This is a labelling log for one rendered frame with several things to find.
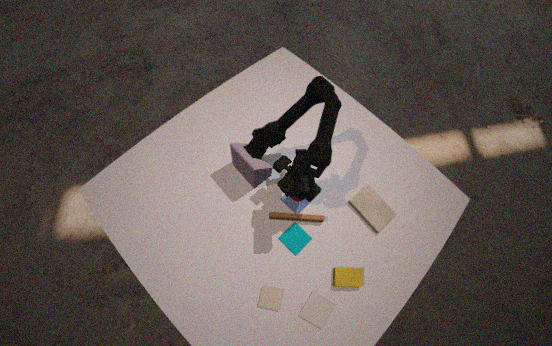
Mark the beige flat rectangular block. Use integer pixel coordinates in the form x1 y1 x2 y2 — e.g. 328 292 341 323
347 184 396 234

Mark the dark red cup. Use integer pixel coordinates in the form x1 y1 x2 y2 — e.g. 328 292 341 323
291 195 305 202

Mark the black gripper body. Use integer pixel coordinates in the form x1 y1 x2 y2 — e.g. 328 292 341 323
273 155 321 202

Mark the yellow rectangular block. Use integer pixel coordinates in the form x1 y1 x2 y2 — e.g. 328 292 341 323
333 267 363 287

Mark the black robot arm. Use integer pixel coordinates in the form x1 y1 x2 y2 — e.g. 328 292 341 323
243 76 342 198

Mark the brown rectangular bar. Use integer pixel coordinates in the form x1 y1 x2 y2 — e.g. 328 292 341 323
269 212 324 222

